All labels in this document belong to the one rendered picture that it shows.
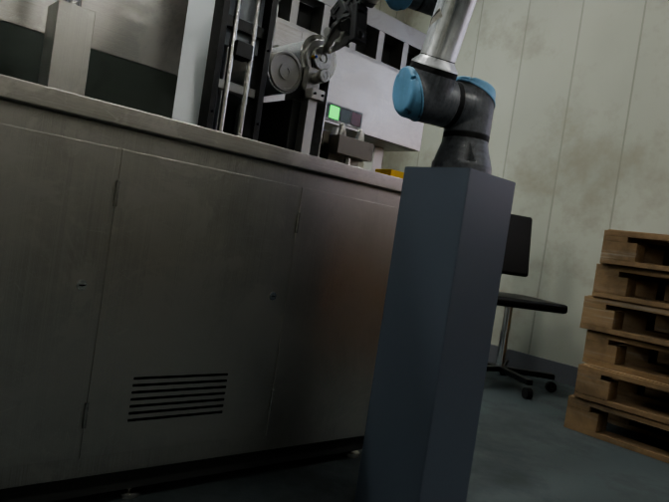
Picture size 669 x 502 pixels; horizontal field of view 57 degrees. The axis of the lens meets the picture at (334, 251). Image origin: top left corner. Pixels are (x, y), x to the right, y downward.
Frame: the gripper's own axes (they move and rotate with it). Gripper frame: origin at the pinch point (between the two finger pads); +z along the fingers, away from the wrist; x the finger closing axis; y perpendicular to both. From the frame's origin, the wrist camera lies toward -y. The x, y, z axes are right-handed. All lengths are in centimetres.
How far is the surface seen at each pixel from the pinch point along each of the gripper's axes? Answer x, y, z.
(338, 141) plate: -9.8, -20.3, 17.2
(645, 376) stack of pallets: -153, -107, 22
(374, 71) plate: -55, 34, 19
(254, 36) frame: 32.5, -11.0, -1.6
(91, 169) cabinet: 75, -54, 16
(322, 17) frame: -24, 44, 13
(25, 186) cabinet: 87, -58, 19
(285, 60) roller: 12.8, -2.1, 7.4
